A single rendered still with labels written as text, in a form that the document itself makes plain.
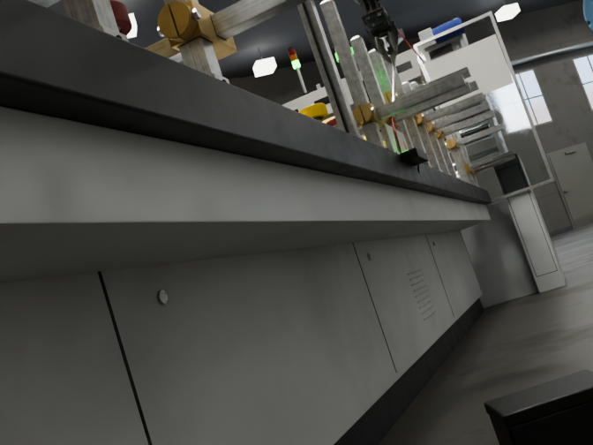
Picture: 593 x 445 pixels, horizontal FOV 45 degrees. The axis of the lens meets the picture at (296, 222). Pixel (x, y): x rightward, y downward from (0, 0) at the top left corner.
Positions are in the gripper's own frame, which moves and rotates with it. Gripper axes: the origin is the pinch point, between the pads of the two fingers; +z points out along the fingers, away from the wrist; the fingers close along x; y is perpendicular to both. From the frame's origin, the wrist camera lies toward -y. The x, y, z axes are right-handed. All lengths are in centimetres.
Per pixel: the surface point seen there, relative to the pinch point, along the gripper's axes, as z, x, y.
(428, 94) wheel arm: 20.0, 9.2, 24.8
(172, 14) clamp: 21, -8, 131
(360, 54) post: -4.1, -7.8, 4.2
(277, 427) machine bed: 82, -28, 96
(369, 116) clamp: 20.9, -6.2, 31.7
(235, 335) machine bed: 64, -28, 101
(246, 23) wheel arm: 23, -1, 124
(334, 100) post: 20, -8, 55
